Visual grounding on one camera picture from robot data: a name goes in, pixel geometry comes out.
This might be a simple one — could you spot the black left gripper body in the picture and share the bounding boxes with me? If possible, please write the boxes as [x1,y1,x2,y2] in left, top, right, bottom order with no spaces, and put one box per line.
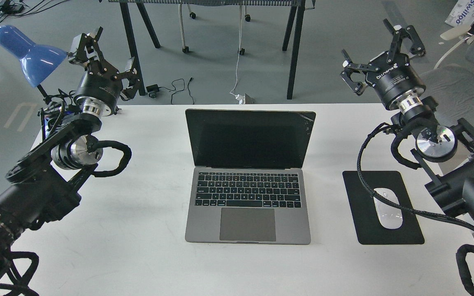
[74,62,123,117]

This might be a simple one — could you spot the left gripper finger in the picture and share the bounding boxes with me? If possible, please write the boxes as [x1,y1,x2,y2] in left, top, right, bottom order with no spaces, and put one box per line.
[68,28,108,72]
[116,57,143,101]

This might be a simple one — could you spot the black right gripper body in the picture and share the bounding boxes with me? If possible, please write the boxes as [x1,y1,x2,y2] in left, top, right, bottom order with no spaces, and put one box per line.
[365,52,426,111]

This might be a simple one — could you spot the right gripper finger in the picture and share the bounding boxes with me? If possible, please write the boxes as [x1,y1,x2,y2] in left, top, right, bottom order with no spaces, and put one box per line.
[340,49,379,97]
[383,19,426,62]

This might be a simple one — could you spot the grey laptop notebook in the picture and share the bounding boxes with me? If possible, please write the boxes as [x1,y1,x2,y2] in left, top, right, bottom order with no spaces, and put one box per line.
[185,109,316,245]

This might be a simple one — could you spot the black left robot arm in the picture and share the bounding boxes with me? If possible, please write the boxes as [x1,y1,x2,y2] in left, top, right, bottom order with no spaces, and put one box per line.
[0,25,142,296]

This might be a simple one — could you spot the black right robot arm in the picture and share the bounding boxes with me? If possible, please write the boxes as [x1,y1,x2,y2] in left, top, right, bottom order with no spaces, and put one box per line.
[340,19,474,296]

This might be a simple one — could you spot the blue desk lamp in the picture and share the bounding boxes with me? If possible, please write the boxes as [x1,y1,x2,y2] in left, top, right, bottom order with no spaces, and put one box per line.
[0,25,67,104]

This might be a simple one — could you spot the grey office chair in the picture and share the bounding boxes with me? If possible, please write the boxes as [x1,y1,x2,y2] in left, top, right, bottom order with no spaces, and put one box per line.
[421,39,474,127]

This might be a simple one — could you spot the white printed cardboard box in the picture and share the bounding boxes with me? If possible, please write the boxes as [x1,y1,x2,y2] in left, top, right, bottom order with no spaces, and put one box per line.
[444,0,474,28]

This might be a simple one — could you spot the black trestle table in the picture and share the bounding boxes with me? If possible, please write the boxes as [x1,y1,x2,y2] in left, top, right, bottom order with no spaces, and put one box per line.
[108,0,316,100]

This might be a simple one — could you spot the white computer mouse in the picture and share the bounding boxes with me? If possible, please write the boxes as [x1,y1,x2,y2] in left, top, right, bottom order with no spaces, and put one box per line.
[374,188,403,230]

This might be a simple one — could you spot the black mouse pad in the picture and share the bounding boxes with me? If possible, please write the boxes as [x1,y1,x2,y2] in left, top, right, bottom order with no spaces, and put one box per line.
[342,171,425,245]

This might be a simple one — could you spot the black power adapter cable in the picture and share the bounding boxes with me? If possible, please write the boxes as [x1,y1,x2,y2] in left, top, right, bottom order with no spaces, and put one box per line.
[146,77,195,105]

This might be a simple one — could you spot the black cable bundle on floor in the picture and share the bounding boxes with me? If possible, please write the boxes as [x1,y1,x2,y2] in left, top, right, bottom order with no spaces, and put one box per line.
[0,0,71,38]

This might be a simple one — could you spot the white rolling chair frame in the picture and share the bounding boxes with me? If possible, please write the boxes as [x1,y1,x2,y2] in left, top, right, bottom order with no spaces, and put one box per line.
[177,0,251,57]

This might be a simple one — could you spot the white cable with plug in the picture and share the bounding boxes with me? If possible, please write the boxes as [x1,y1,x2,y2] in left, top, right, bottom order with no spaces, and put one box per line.
[229,6,256,105]

